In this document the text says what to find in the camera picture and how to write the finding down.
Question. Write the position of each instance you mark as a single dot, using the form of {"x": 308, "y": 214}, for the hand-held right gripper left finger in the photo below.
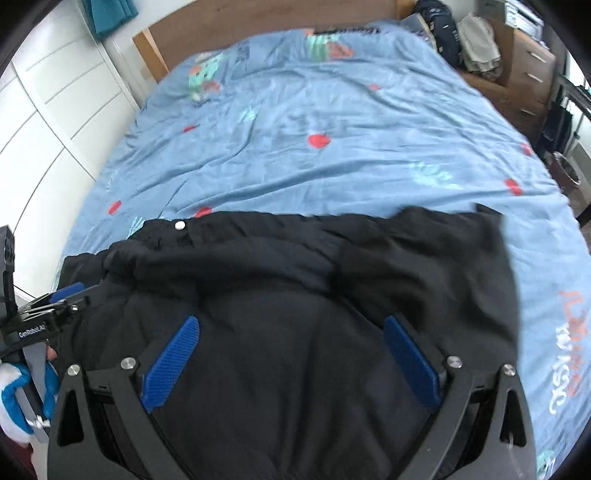
{"x": 168, "y": 364}

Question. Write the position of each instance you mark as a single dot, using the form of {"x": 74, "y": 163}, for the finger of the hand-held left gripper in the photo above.
{"x": 76, "y": 307}
{"x": 69, "y": 294}

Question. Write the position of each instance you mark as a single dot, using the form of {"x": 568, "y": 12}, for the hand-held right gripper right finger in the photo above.
{"x": 413, "y": 364}

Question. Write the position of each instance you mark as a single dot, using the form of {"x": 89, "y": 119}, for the black puffer jacket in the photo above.
{"x": 286, "y": 286}

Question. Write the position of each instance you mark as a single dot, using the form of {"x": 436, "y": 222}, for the person's left forearm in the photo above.
{"x": 25, "y": 397}

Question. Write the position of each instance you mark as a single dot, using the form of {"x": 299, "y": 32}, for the beige crumpled clothes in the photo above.
{"x": 480, "y": 46}

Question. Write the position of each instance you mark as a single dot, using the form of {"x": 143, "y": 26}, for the person's left hand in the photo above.
{"x": 51, "y": 353}

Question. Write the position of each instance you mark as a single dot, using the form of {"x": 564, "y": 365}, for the white wardrobe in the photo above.
{"x": 51, "y": 120}

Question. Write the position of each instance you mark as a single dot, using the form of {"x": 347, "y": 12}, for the waste bin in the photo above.
{"x": 570, "y": 173}

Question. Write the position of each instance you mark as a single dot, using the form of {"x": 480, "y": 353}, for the blue printed bed sheet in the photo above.
{"x": 323, "y": 129}

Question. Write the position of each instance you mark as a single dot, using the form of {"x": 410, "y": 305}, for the teal hanging cloth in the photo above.
{"x": 111, "y": 16}

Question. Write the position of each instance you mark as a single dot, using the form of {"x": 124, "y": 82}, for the black metal rack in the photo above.
{"x": 565, "y": 110}

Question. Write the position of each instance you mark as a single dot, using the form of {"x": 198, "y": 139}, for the wooden drawer chest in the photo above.
{"x": 524, "y": 74}

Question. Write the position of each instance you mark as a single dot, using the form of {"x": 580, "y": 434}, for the wooden bed headboard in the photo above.
{"x": 258, "y": 23}

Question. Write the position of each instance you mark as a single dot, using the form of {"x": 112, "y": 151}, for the black backpack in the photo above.
{"x": 438, "y": 25}

